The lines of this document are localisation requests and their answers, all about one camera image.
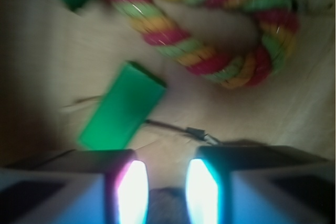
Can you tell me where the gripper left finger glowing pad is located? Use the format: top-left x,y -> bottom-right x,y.
1,150 -> 149,223

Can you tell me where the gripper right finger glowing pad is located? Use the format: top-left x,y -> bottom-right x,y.
185,145 -> 335,223

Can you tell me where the green rectangular block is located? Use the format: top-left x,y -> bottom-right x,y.
78,61 -> 167,151

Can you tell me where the crumpled brown paper bag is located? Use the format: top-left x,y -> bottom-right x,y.
0,0 -> 336,167

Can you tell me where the multicoloured twisted rope toy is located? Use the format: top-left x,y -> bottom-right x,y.
108,0 -> 299,89

